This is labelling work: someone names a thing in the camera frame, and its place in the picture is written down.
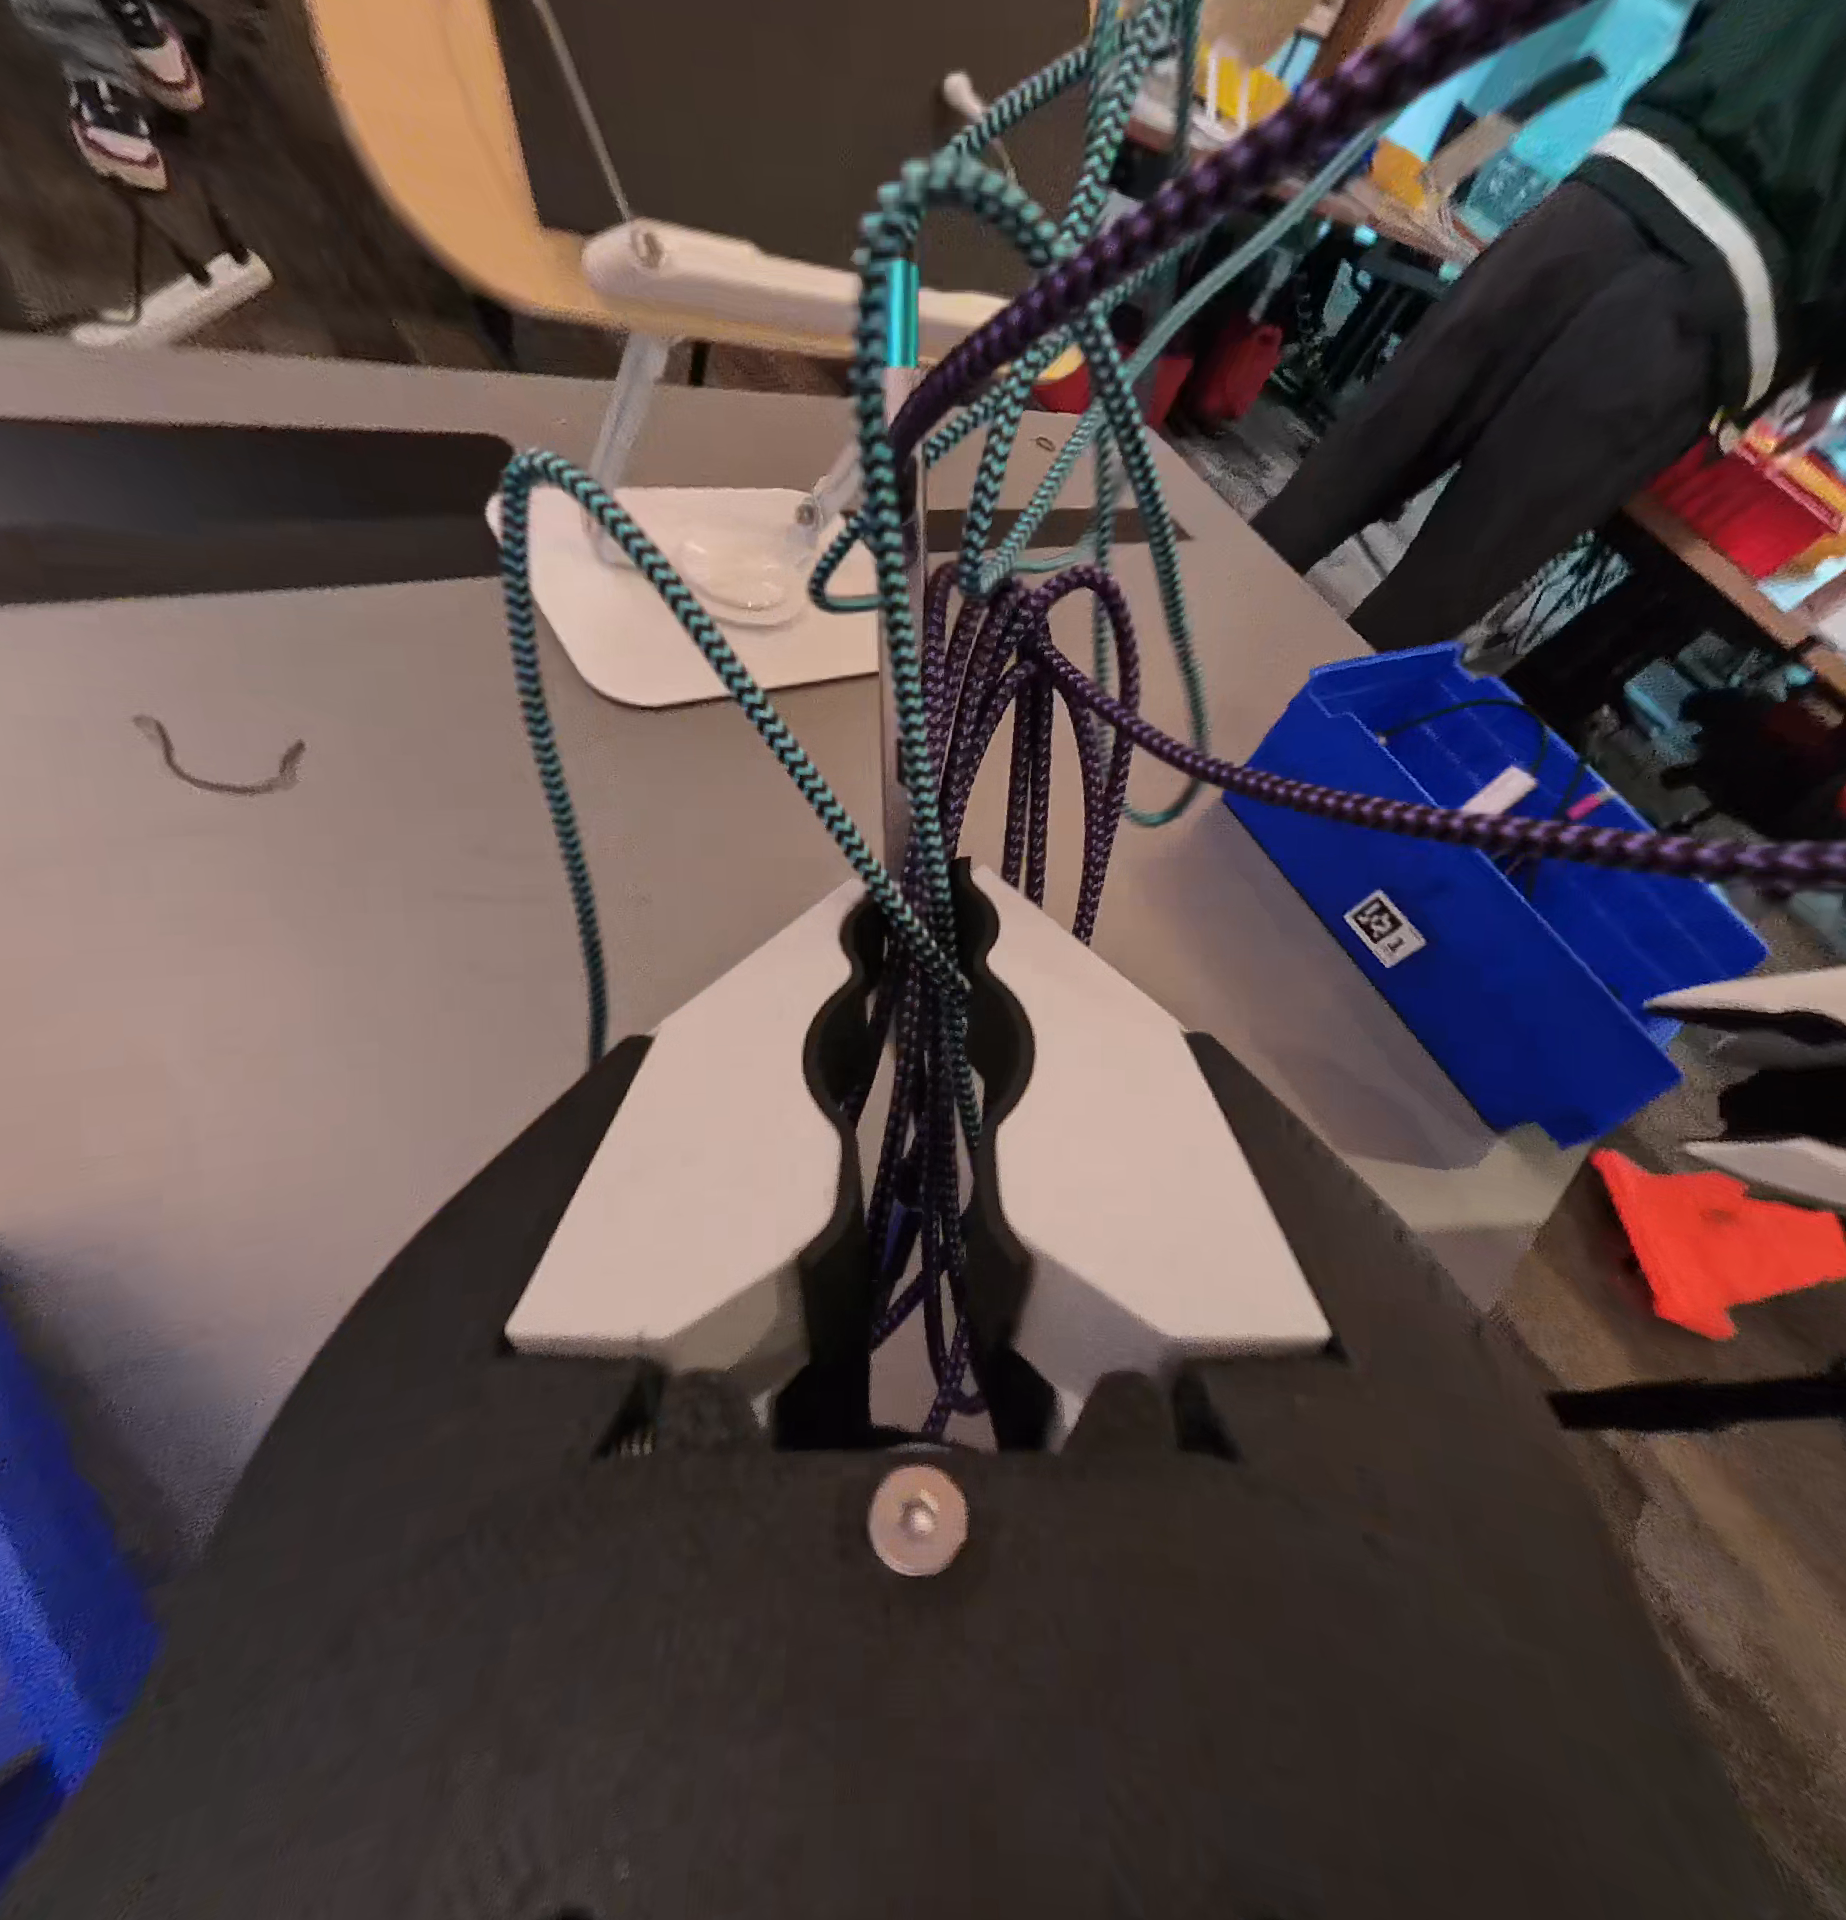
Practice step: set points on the blue plastic bin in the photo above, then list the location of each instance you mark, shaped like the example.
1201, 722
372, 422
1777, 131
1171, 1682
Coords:
1508, 990
30, 1575

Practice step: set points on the wooden chair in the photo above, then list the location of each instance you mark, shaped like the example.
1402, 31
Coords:
442, 165

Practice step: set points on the orange plastic piece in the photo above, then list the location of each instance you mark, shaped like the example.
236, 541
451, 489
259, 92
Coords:
1711, 1245

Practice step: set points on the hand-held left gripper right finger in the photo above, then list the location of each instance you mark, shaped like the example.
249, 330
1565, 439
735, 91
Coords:
1148, 1170

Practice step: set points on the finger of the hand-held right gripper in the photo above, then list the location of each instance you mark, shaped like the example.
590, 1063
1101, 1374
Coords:
1816, 1159
1809, 1001

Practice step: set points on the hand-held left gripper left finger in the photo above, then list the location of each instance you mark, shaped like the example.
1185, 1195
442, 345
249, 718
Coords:
683, 1170

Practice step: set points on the white power strip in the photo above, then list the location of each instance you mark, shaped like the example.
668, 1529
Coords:
173, 308

